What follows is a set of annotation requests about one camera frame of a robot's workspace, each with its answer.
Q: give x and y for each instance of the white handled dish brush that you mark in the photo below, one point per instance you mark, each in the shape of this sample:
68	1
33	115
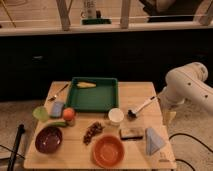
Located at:
133	113

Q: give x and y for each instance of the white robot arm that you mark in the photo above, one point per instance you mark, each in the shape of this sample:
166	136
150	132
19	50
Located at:
187	82

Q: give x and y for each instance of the orange red bowl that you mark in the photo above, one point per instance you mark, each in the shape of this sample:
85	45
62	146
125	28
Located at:
108	151

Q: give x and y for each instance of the dark purple bowl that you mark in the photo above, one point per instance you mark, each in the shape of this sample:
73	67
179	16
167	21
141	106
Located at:
48	140

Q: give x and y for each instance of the green plastic tray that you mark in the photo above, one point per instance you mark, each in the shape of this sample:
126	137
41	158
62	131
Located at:
101	98

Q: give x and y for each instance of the yellow corn cob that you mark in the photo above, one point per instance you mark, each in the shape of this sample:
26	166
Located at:
85	85

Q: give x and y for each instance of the white cup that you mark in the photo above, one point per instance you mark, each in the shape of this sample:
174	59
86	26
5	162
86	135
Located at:
116	116

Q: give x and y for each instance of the bunch of dark grapes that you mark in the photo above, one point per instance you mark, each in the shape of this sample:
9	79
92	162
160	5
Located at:
93	130

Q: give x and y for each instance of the orange fruit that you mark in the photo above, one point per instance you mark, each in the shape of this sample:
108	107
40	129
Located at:
68	114

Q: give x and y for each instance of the blue sponge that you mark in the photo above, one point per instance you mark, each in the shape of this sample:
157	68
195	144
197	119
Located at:
56	110

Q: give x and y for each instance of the metal fork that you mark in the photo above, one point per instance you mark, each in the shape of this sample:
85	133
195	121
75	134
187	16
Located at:
54	97

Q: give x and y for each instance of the green cucumber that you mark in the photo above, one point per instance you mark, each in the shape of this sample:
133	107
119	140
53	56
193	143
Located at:
57	124

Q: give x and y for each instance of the white bottle on green base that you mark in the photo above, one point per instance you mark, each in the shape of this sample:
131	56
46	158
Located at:
92	16

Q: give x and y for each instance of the light green cup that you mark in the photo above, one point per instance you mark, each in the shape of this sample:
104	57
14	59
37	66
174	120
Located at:
41	113

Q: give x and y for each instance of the folded blue cloth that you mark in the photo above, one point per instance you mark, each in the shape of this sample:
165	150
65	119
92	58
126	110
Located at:
154	142

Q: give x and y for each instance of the black pole stand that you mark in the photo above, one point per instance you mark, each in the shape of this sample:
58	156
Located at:
14	153

